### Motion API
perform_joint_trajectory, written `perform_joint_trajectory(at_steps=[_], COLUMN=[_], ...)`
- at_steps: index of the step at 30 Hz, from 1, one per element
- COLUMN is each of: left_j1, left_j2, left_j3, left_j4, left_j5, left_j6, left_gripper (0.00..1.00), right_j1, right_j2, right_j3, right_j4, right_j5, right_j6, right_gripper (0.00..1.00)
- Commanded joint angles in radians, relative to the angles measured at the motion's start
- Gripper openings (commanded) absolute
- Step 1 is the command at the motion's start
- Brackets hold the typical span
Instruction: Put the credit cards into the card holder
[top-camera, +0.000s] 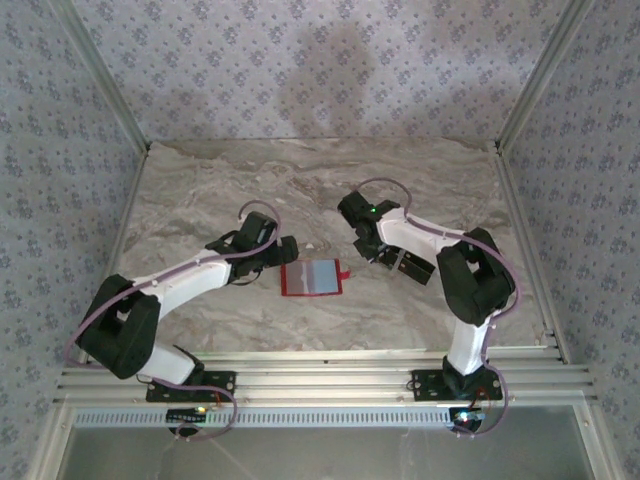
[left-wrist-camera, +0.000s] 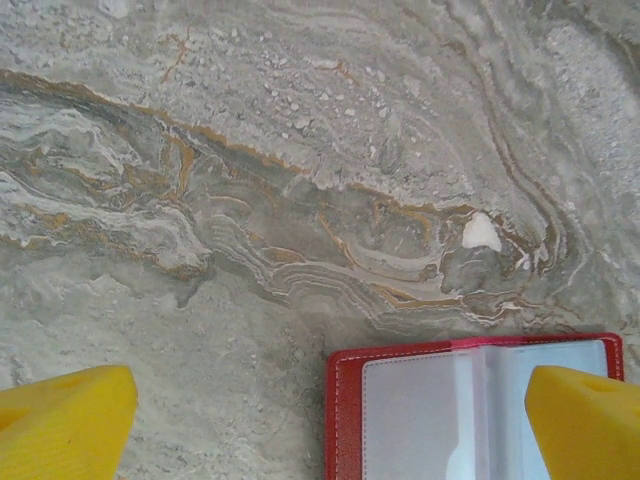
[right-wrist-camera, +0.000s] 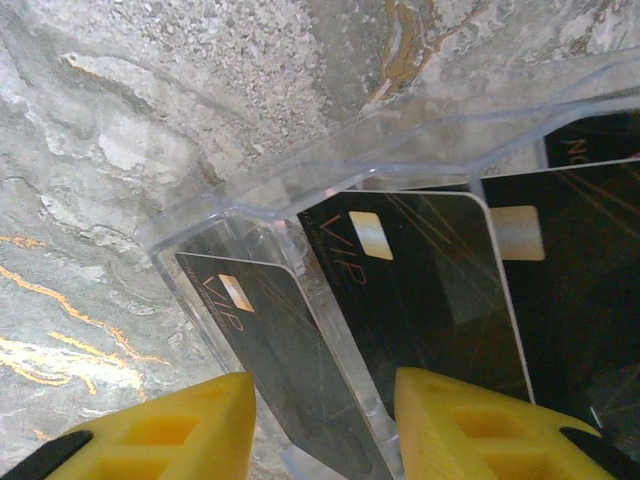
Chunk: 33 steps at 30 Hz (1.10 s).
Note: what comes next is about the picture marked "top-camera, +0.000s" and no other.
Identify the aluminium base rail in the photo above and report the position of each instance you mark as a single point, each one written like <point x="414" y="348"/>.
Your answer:
<point x="325" y="380"/>

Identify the black credit card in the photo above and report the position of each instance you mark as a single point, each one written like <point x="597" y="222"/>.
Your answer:
<point x="417" y="270"/>

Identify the aluminium frame post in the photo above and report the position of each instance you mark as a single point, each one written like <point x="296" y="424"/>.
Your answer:
<point x="542" y="75"/>

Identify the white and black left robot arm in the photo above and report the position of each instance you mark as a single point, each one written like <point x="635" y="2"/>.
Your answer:
<point x="190" y="282"/>

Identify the grey metal panel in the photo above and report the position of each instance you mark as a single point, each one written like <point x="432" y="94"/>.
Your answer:
<point x="350" y="455"/>

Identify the red card holder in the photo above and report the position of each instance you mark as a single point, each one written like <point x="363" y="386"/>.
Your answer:
<point x="310" y="277"/>

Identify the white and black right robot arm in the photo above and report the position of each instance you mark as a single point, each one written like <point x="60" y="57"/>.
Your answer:
<point x="415" y="237"/>

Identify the aluminium table side rail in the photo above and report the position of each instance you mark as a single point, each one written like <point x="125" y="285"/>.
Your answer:
<point x="534" y="250"/>
<point x="121" y="235"/>

